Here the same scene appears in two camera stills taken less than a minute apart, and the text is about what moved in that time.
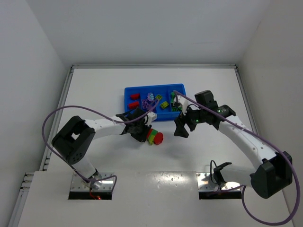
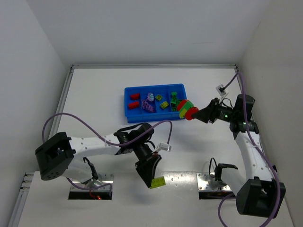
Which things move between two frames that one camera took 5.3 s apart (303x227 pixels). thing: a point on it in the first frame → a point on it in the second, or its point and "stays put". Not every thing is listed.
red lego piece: (135, 96) stays put
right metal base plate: (209, 188) stays put
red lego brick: (133, 105) stays put
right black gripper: (187, 117) → (212, 111)
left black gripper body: (139, 132) → (147, 161)
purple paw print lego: (150, 96) stays put
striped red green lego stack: (154, 136) → (186, 109)
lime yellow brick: (158, 97) stays put
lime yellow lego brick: (164, 104) stays put
